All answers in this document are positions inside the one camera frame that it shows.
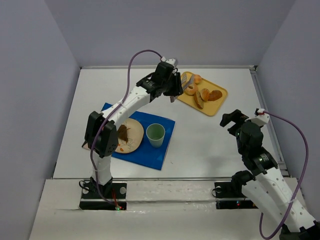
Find sugared ring donut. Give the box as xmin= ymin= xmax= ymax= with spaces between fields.
xmin=184 ymin=83 xmax=198 ymax=96

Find metal serving tongs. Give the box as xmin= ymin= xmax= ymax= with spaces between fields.
xmin=170 ymin=73 xmax=194 ymax=103

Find chocolate croissant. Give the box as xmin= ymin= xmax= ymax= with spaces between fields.
xmin=117 ymin=124 xmax=130 ymax=143

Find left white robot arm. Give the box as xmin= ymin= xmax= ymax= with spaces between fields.
xmin=84 ymin=58 xmax=184 ymax=186

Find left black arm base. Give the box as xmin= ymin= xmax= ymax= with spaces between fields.
xmin=78 ymin=180 xmax=127 ymax=211

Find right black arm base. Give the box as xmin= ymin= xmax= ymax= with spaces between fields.
xmin=211 ymin=181 xmax=257 ymax=210

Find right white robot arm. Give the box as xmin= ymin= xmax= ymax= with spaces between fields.
xmin=220 ymin=108 xmax=320 ymax=240

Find round pale bread roll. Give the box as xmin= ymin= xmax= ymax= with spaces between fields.
xmin=193 ymin=74 xmax=202 ymax=85

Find grainy oval bread slice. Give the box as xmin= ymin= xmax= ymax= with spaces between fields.
xmin=193 ymin=90 xmax=204 ymax=109

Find yellow plastic tray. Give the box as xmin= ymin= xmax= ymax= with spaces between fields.
xmin=177 ymin=71 xmax=228 ymax=116

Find sesame glazed bun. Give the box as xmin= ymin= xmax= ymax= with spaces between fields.
xmin=200 ymin=88 xmax=211 ymax=102

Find dark brown oblong loaf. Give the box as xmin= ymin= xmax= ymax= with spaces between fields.
xmin=208 ymin=90 xmax=223 ymax=102

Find green plastic cup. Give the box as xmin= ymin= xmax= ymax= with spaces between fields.
xmin=146 ymin=123 xmax=166 ymax=148

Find beige floral ceramic plate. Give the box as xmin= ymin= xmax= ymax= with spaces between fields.
xmin=81 ymin=118 xmax=145 ymax=155

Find blue cloth placemat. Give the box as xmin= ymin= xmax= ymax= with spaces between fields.
xmin=112 ymin=111 xmax=176 ymax=170

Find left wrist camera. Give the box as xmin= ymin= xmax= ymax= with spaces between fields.
xmin=161 ymin=57 xmax=178 ymax=68

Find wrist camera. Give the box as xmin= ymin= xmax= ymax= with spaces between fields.
xmin=245 ymin=108 xmax=270 ymax=127
xmin=161 ymin=57 xmax=178 ymax=68

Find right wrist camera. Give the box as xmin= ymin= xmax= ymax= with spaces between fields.
xmin=245 ymin=108 xmax=270 ymax=127

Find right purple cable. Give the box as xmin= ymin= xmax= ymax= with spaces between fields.
xmin=258 ymin=110 xmax=310 ymax=240

